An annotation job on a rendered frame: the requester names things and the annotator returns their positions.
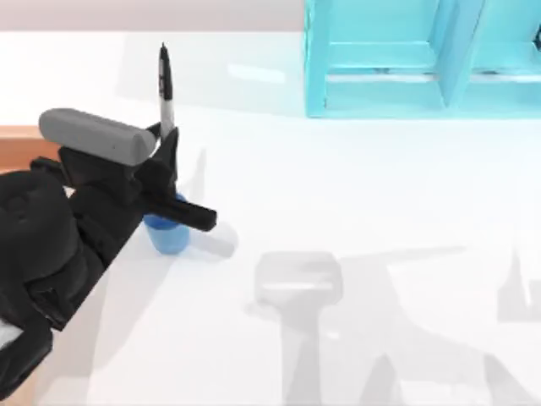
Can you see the light blue rack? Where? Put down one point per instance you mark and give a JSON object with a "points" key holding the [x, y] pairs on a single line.
{"points": [[380, 93]]}

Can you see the shallow salmon-coloured box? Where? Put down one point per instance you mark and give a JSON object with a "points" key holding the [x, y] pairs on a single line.
{"points": [[21, 148]]}

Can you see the pale grey rounded box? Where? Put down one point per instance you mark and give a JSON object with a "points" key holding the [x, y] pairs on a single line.
{"points": [[93, 135]]}

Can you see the blue cup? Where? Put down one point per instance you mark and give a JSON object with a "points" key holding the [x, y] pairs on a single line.
{"points": [[169, 240]]}

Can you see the black marker pen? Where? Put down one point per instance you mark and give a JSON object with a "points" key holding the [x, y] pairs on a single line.
{"points": [[165, 101]]}

